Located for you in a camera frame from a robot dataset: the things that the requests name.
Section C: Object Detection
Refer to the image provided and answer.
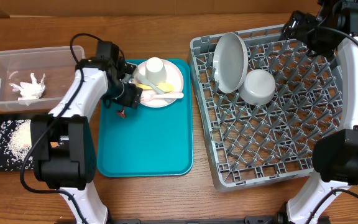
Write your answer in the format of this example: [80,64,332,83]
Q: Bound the white plate with cutlery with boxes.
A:
[132,59,184,108]

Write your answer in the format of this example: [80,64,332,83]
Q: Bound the red sauce packet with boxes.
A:
[116,106,126,119]

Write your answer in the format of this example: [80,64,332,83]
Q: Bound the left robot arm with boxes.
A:
[29,40,142,223]

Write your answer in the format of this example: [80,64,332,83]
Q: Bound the white napkin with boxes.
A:
[9,73,46,106]

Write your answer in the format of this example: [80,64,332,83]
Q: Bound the white paper cup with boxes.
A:
[145,57,167,85]

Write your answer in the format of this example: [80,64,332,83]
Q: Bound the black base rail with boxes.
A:
[107,216,275,224]

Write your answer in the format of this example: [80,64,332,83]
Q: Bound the grey dishwasher rack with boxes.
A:
[188,25,342,192]

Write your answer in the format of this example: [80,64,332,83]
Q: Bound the yellow plastic spoon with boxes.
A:
[135,83,174,93]

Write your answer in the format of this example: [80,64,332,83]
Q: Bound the white rice pile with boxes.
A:
[0,119,32,171]

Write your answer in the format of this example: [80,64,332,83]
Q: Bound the clear plastic bin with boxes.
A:
[0,46,76,112]

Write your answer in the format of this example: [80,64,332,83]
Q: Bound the pink plastic fork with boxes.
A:
[140,93,184,101]

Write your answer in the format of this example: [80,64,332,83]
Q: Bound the orange food cube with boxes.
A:
[50,142,59,148]

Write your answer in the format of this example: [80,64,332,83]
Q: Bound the small grey bowl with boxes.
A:
[239,69,275,105]

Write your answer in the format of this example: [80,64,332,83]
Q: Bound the teal serving tray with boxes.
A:
[97,59,193,177]

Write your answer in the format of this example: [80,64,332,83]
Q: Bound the grey round plate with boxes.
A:
[213,33,248,93]

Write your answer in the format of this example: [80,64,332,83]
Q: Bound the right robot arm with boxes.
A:
[275,1,358,223]

